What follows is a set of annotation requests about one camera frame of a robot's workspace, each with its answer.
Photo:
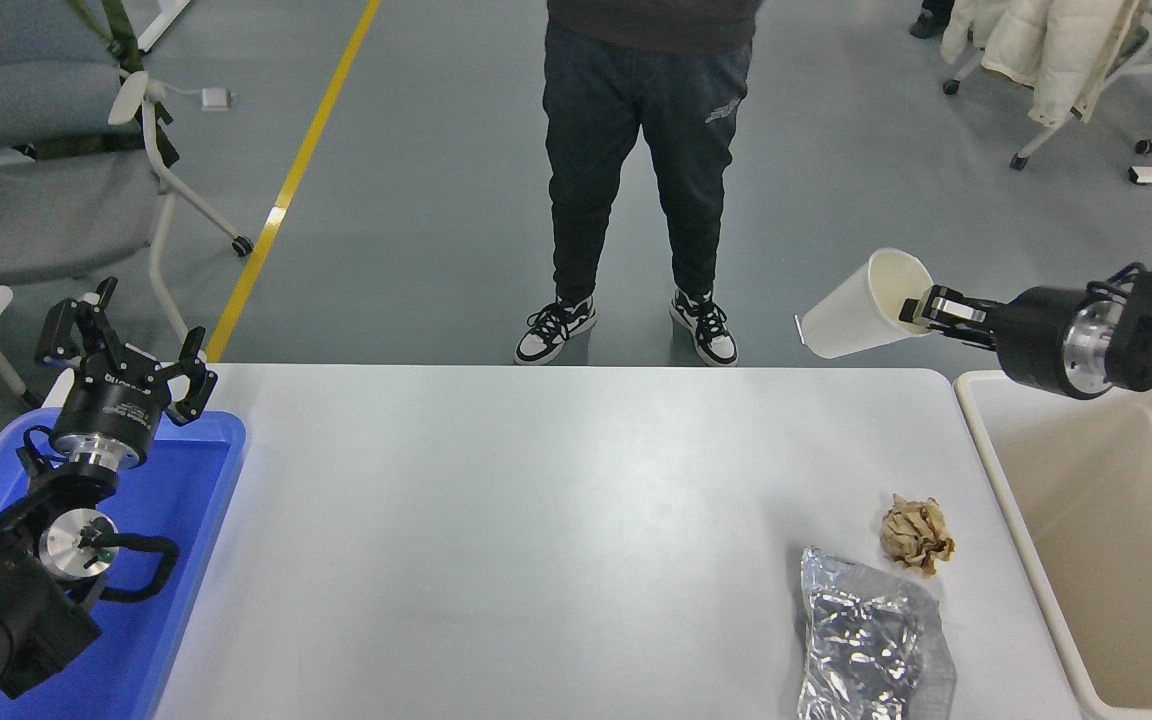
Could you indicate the tan paper ball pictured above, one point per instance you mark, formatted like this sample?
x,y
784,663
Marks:
x,y
916,535

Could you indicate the grey office chair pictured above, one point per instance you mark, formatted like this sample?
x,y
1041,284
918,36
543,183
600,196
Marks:
x,y
36,210

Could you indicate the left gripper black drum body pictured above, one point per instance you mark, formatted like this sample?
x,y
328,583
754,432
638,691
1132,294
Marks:
x,y
116,405

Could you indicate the white paper cup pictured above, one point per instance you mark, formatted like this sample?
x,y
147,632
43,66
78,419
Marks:
x,y
851,315

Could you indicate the white power adapter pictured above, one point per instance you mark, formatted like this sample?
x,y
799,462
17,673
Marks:
x,y
218,99

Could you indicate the large pale plastic bin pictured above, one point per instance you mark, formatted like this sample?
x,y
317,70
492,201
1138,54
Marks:
x,y
1086,560

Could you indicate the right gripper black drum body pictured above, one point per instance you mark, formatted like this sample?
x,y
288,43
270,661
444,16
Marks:
x,y
1034,335

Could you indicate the person in dark shoes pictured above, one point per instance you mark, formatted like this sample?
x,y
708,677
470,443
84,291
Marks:
x,y
931,20

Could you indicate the white desk leg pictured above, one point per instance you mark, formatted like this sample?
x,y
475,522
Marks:
x,y
164,25

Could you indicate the blue plastic tray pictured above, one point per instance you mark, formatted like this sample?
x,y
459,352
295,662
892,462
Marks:
x,y
186,520

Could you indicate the cream padded coat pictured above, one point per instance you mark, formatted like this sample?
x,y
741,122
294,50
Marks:
x,y
1046,50

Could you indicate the silver foil tray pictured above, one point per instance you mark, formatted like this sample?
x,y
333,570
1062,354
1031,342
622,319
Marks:
x,y
866,640

